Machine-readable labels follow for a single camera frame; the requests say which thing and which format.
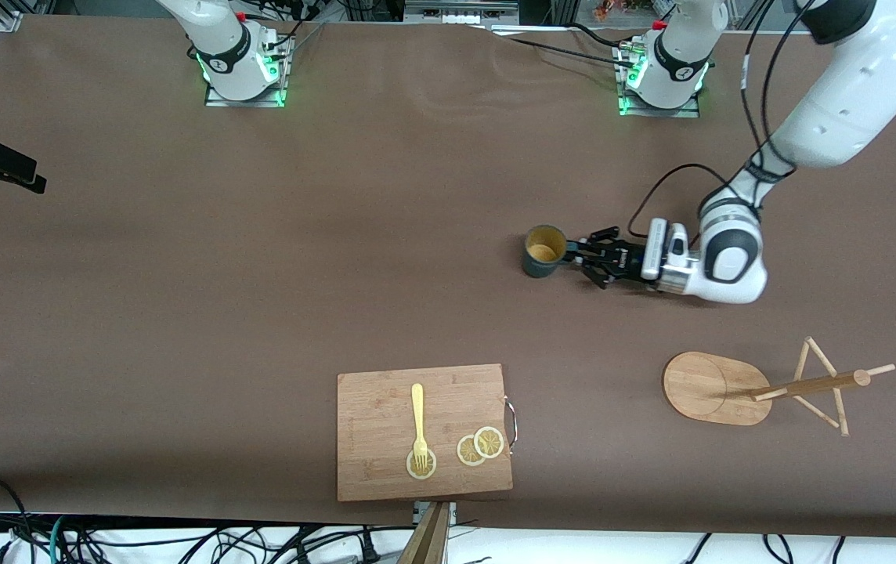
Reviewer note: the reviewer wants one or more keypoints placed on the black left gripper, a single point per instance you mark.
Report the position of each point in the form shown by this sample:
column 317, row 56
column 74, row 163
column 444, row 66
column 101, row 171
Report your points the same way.
column 626, row 261

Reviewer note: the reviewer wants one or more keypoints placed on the teal mug yellow inside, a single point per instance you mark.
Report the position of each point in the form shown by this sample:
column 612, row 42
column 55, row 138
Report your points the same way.
column 546, row 252

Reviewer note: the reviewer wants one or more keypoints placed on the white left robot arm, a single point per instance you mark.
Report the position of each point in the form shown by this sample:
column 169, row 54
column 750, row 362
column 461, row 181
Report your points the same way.
column 847, row 102

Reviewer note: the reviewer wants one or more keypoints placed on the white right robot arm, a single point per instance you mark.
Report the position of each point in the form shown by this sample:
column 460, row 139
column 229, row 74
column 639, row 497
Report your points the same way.
column 221, row 39

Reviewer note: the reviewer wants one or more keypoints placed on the wooden mug rack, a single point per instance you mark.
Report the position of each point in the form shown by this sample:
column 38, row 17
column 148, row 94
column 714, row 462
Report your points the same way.
column 710, row 388

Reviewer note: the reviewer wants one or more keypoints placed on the lemon slice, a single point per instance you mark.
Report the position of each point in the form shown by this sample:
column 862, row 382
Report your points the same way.
column 467, row 453
column 426, row 468
column 489, row 442

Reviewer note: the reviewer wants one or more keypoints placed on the yellow plastic fork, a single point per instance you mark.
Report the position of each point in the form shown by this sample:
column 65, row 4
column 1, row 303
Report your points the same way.
column 417, row 411

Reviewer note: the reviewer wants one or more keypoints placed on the orange object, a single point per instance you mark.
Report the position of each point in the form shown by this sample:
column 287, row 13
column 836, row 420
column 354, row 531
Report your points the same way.
column 603, row 9

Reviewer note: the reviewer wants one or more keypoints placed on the bamboo cutting board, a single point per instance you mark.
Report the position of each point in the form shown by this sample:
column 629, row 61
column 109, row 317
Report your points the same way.
column 377, row 423

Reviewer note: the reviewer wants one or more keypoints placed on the grey power strip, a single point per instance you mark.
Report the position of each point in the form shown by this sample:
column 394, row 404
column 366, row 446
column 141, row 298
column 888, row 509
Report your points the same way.
column 460, row 9

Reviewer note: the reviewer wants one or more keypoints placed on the brown bar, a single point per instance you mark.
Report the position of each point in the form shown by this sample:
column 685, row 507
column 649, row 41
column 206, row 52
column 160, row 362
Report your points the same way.
column 426, row 540

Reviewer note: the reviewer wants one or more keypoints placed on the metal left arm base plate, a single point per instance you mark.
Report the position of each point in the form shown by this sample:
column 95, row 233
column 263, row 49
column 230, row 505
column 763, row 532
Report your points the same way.
column 687, row 112

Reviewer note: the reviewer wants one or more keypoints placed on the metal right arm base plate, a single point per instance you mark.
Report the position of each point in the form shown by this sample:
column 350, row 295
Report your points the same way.
column 217, row 98

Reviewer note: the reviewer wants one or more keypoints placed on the metal bracket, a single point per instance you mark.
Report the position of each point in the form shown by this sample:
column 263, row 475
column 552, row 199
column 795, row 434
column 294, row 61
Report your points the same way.
column 450, row 513

